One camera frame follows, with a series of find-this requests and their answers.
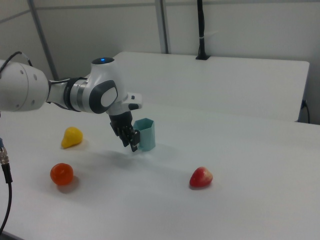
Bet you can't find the black cable with metal connector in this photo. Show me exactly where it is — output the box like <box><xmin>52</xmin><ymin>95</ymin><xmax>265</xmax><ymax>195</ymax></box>
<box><xmin>0</xmin><ymin>136</ymin><xmax>14</xmax><ymax>234</ymax></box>

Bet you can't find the teal hexagonal mug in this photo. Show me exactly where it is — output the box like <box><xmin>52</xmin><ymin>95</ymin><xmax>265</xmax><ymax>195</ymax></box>
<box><xmin>133</xmin><ymin>118</ymin><xmax>157</xmax><ymax>152</ymax></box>

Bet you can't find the red and cream peach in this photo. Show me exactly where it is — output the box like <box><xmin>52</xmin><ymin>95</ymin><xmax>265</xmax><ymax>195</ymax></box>
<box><xmin>189</xmin><ymin>166</ymin><xmax>214</xmax><ymax>188</ymax></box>

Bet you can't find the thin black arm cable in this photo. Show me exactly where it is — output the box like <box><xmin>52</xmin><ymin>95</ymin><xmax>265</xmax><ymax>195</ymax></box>
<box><xmin>0</xmin><ymin>51</ymin><xmax>35</xmax><ymax>76</ymax></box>

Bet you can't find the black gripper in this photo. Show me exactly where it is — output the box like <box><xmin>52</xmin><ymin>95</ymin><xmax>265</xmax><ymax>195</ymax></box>
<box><xmin>107</xmin><ymin>111</ymin><xmax>141</xmax><ymax>153</ymax></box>

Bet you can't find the orange toy fruit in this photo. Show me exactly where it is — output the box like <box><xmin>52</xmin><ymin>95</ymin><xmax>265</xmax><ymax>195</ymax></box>
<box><xmin>50</xmin><ymin>162</ymin><xmax>74</xmax><ymax>186</ymax></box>

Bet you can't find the black wall cable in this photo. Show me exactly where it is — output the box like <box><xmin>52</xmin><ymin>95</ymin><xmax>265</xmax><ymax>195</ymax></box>
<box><xmin>300</xmin><ymin>99</ymin><xmax>311</xmax><ymax>124</ymax></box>

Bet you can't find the black clamp pole stand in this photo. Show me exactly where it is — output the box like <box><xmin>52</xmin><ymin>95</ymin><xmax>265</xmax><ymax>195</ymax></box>
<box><xmin>195</xmin><ymin>0</ymin><xmax>211</xmax><ymax>61</ymax></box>

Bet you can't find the yellow toy pear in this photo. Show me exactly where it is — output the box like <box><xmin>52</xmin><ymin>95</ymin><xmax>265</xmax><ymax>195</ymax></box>
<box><xmin>61</xmin><ymin>126</ymin><xmax>84</xmax><ymax>150</ymax></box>

